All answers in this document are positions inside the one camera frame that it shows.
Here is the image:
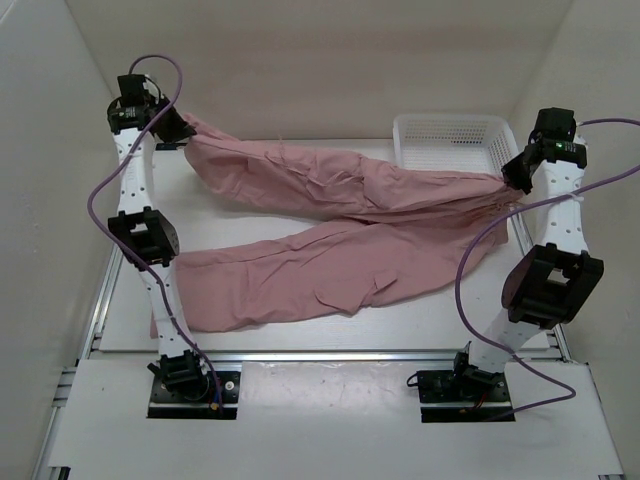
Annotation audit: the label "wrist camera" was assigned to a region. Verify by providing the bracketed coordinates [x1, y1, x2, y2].
[528, 107, 577, 143]
[117, 74, 151, 107]

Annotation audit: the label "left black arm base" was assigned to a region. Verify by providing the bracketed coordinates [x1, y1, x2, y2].
[147, 368, 241, 421]

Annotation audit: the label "white plastic basket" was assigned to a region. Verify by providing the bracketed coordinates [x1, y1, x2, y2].
[393, 113, 519, 176]

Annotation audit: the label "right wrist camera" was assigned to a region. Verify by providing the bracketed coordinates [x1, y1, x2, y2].
[528, 107, 577, 143]

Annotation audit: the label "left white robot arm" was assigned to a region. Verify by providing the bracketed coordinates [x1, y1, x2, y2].
[107, 97, 211, 402]

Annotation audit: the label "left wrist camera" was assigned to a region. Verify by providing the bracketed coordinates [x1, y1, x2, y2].
[117, 74, 151, 107]

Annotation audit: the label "pink trousers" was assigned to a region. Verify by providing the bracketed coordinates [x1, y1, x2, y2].
[175, 116, 521, 333]

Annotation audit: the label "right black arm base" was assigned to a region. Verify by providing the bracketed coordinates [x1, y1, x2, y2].
[406, 370, 515, 424]

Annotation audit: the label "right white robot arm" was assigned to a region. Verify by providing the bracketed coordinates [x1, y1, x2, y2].
[449, 139, 604, 400]

